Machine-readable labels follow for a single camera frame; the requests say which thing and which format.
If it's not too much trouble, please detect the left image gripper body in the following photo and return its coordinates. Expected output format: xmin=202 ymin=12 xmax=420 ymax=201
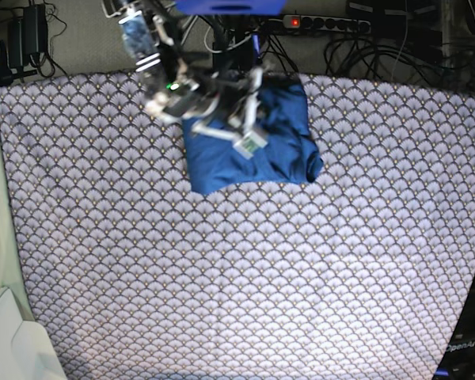
xmin=145 ymin=66 xmax=268 ymax=159

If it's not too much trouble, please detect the blue long-sleeve T-shirt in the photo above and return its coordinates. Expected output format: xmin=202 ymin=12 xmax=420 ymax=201
xmin=182 ymin=76 xmax=324 ymax=195

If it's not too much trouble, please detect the black power adapter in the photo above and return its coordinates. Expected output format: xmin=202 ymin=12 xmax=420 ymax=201
xmin=7 ymin=4 xmax=48 ymax=70

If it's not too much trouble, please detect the white plastic bin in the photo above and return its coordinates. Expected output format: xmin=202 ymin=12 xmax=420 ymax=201
xmin=0 ymin=287 xmax=66 ymax=379

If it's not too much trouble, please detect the fan-patterned tablecloth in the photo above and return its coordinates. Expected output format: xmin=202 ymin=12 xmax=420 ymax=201
xmin=0 ymin=73 xmax=475 ymax=379

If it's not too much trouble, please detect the white power strip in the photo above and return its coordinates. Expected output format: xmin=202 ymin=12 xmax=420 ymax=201
xmin=282 ymin=14 xmax=372 ymax=34

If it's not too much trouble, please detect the blue box overhead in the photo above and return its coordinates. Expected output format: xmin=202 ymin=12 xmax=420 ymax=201
xmin=176 ymin=0 xmax=287 ymax=15

